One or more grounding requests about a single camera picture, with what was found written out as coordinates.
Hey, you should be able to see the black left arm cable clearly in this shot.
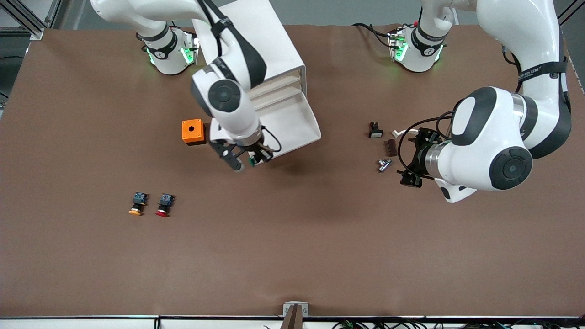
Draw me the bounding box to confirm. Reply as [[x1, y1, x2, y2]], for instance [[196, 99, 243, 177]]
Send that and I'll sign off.
[[397, 111, 457, 175]]

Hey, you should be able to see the orange button box with hole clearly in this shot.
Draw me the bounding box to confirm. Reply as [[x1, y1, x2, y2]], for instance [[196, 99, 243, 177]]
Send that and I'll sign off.
[[181, 119, 207, 146]]

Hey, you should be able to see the white table edge rail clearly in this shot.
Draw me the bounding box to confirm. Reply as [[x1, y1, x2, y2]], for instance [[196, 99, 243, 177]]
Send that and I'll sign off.
[[0, 315, 585, 329]]

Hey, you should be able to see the black cable bundle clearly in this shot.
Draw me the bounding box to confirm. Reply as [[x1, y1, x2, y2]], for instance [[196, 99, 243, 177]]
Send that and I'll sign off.
[[263, 318, 585, 329]]

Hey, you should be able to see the base connector block green light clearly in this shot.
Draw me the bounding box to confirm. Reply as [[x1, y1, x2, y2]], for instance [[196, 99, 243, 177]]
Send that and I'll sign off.
[[182, 28, 200, 65], [388, 27, 408, 63]]

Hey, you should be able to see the red mushroom push button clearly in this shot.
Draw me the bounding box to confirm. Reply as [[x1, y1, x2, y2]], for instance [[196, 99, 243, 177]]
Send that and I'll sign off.
[[155, 193, 176, 218]]

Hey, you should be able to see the yellow mushroom push button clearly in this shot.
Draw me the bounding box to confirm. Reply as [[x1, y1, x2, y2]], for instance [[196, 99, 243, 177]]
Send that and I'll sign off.
[[128, 192, 149, 216]]

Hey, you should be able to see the grey bracket with brown post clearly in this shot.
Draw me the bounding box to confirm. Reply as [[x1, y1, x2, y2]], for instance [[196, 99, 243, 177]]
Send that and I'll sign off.
[[281, 301, 309, 329]]

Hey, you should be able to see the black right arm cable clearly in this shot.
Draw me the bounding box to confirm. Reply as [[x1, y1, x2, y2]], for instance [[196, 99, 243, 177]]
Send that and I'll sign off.
[[199, 0, 282, 152]]

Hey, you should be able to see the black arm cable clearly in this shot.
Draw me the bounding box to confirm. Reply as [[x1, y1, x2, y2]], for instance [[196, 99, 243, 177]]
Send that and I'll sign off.
[[199, 0, 282, 152], [397, 111, 457, 175]]

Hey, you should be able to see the black base cable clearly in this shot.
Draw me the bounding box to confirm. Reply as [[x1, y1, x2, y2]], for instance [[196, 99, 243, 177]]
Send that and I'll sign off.
[[352, 22, 394, 48]]

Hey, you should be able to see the aluminium frame profile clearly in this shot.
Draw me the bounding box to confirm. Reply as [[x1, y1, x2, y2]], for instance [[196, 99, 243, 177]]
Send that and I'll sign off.
[[558, 0, 585, 27], [0, 0, 62, 41]]

